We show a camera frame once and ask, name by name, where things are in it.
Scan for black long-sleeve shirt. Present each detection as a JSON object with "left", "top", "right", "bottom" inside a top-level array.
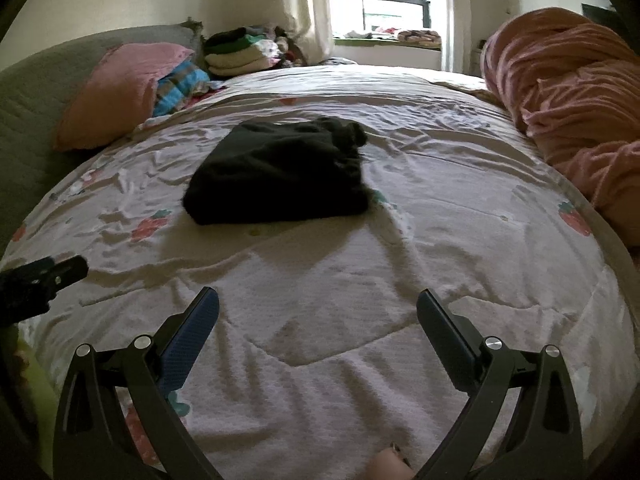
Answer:
[{"left": 182, "top": 117, "right": 370, "bottom": 226}]

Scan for stack of folded clothes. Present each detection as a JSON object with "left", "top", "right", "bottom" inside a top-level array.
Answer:
[{"left": 203, "top": 24, "right": 308, "bottom": 79}]

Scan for clothes on window sill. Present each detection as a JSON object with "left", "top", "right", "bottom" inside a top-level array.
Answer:
[{"left": 344, "top": 27, "right": 442, "bottom": 48}]

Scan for person's right hand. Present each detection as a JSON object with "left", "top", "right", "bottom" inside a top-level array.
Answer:
[{"left": 362, "top": 443, "right": 414, "bottom": 480}]

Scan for green quilted headboard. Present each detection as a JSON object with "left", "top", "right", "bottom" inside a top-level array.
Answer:
[{"left": 1, "top": 18, "right": 203, "bottom": 248}]

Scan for pink quilted pillow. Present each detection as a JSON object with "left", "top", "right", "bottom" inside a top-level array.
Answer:
[{"left": 53, "top": 42, "right": 193, "bottom": 152}]

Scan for white strawberry print bedspread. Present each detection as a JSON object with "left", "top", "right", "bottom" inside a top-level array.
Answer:
[{"left": 1, "top": 66, "right": 639, "bottom": 479}]

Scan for blue striped folded blanket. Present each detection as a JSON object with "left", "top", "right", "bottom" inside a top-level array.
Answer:
[{"left": 152, "top": 60, "right": 209, "bottom": 117}]

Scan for pink crumpled blanket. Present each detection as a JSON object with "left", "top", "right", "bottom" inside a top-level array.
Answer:
[{"left": 482, "top": 8, "right": 639, "bottom": 247}]

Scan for cream window curtain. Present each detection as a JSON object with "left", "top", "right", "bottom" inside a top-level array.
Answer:
[{"left": 279, "top": 0, "right": 334, "bottom": 65}]

